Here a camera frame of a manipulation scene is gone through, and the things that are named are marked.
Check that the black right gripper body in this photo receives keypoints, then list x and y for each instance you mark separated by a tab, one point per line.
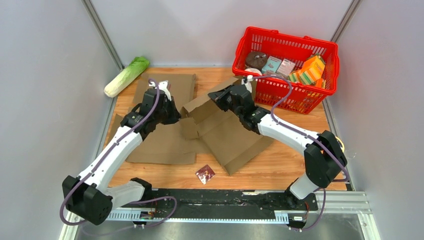
224	100

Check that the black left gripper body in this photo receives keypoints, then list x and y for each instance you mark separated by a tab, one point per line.
167	115

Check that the brown cardboard box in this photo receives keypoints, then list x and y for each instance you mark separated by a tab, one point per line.
229	142

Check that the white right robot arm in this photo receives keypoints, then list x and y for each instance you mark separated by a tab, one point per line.
323	156

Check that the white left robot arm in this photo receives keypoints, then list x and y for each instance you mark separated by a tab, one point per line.
88	195

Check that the teal packet box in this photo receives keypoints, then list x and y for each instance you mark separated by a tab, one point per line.
271	66

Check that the pink white packet box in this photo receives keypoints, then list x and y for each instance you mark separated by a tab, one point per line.
285	68

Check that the orange yellow striped box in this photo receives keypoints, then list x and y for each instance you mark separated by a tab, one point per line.
311	73

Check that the flat cardboard sheet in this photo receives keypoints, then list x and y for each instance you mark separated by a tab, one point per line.
167	144

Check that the brown round container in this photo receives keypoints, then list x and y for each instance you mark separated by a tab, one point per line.
256	60

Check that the napa cabbage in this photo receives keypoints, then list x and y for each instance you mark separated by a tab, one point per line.
138	65

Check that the red plastic basket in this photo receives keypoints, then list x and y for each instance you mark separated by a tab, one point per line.
271	88

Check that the red candy packet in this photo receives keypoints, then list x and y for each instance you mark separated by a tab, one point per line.
205	174

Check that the yellow blue tape roll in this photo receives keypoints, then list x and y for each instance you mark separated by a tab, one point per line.
341	144

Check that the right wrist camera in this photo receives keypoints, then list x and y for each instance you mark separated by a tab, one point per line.
247	82

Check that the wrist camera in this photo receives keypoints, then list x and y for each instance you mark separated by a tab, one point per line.
163	86
247	82

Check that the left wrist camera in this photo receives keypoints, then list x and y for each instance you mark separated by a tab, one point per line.
163	86

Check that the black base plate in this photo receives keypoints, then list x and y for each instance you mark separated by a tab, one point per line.
219	203

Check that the aluminium frame rail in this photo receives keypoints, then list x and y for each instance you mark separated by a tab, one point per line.
304	216

